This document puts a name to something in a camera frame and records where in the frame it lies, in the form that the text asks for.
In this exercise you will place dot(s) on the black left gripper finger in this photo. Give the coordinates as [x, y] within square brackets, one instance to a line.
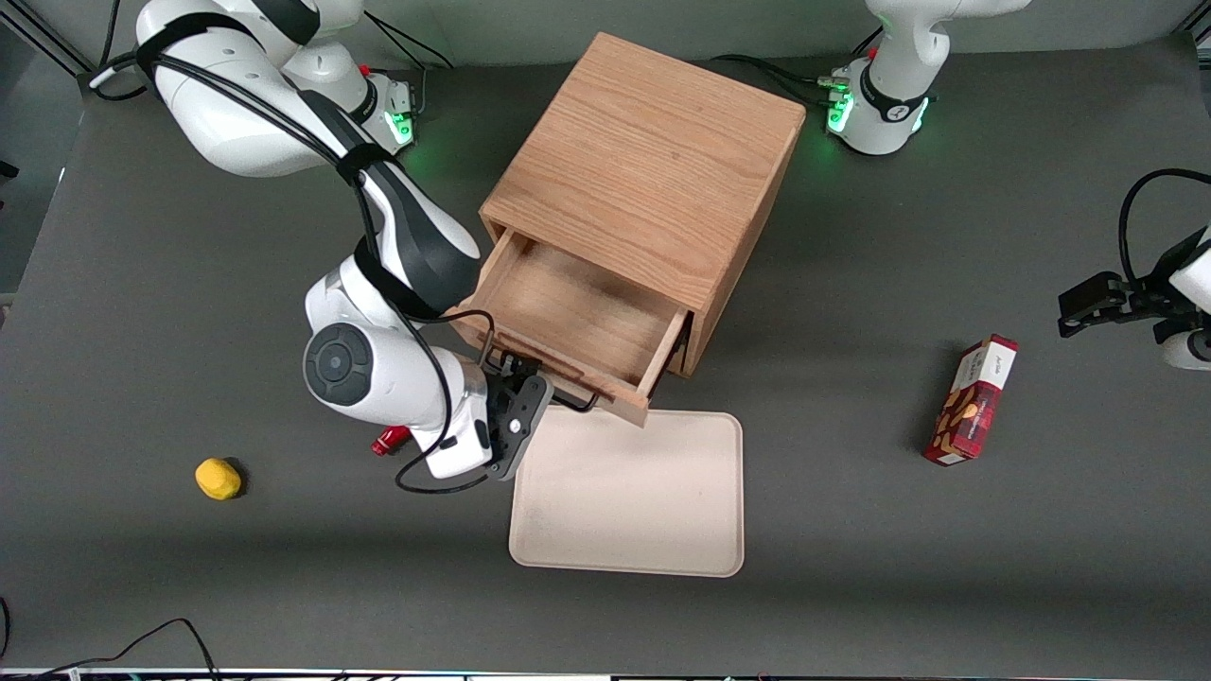
[1093, 291]
[1088, 323]

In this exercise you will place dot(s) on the yellow lemon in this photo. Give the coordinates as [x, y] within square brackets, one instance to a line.
[218, 479]

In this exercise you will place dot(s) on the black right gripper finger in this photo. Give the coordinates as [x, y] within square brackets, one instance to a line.
[522, 416]
[511, 366]

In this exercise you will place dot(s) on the red cola bottle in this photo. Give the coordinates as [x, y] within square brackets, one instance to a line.
[390, 441]

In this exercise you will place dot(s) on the beige plastic tray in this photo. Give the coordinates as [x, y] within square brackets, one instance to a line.
[634, 501]

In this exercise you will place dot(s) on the red cookie box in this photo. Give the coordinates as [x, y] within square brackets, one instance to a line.
[974, 402]

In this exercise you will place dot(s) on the wooden drawer cabinet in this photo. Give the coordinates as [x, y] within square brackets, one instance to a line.
[653, 161]

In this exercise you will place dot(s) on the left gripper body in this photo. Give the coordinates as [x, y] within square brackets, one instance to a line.
[1150, 292]

